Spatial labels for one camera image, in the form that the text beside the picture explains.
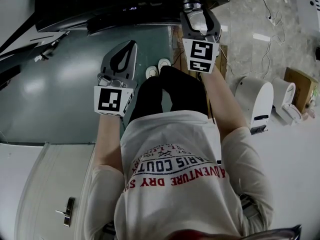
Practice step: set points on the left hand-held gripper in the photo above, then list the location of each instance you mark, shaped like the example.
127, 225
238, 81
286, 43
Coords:
110, 100

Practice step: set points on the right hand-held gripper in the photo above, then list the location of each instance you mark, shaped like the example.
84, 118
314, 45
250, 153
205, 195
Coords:
200, 51

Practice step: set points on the dark washing machine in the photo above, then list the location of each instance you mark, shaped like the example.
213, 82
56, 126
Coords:
105, 1

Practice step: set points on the person's left forearm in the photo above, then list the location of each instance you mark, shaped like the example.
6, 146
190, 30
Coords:
107, 139

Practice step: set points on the person's right forearm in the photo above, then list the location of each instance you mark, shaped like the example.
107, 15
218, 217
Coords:
221, 104

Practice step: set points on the white shoe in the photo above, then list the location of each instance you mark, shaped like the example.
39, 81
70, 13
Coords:
151, 72
163, 63

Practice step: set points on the black trousers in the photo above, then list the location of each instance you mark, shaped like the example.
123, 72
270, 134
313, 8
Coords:
175, 94

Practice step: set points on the white power strip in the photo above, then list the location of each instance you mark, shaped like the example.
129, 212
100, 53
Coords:
271, 20

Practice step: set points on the white appliance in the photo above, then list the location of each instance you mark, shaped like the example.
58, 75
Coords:
308, 1

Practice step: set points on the brown cardboard box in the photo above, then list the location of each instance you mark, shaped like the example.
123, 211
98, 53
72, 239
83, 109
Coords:
301, 84

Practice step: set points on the white printed t-shirt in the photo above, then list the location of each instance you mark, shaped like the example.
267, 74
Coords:
180, 184

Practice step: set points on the white door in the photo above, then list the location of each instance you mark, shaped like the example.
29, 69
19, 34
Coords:
37, 184

